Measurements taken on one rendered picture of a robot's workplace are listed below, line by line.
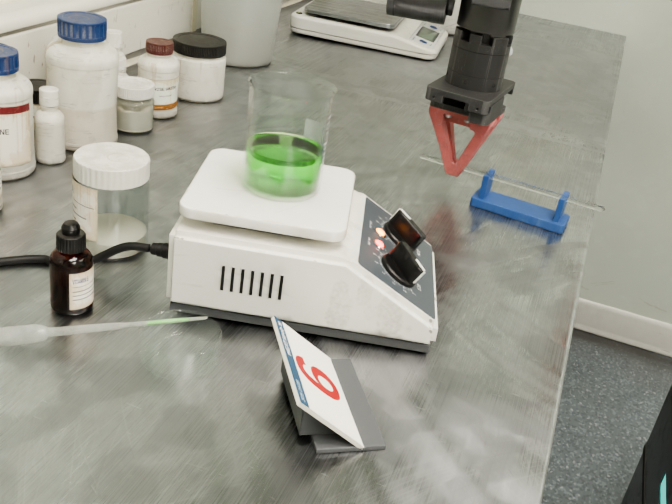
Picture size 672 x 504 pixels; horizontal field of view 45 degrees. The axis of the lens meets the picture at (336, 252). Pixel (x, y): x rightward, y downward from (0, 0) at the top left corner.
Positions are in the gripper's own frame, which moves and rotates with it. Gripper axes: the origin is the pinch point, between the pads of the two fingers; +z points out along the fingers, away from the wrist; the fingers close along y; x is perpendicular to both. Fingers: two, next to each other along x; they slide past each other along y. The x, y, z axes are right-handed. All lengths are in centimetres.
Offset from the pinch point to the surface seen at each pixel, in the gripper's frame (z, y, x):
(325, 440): 2.9, 43.4, 6.9
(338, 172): -5.7, 23.6, -3.2
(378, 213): -2.8, 22.5, 0.4
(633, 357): 78, -111, 28
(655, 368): 78, -110, 33
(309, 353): 1.0, 38.4, 2.9
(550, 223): 2.2, 1.7, 11.4
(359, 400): 2.8, 38.6, 7.0
